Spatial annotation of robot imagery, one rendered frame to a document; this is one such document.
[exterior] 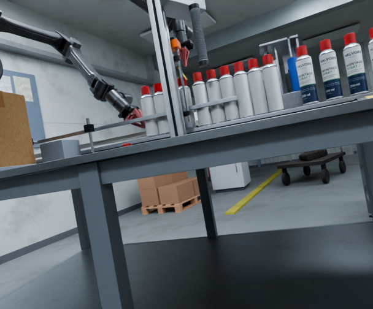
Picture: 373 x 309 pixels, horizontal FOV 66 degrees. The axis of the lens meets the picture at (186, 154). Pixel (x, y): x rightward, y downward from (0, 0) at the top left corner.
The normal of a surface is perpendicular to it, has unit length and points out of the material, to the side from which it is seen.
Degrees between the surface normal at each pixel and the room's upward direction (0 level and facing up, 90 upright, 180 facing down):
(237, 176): 90
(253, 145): 90
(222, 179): 90
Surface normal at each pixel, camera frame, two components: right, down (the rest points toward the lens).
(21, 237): 0.88, -0.15
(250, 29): -0.44, 0.07
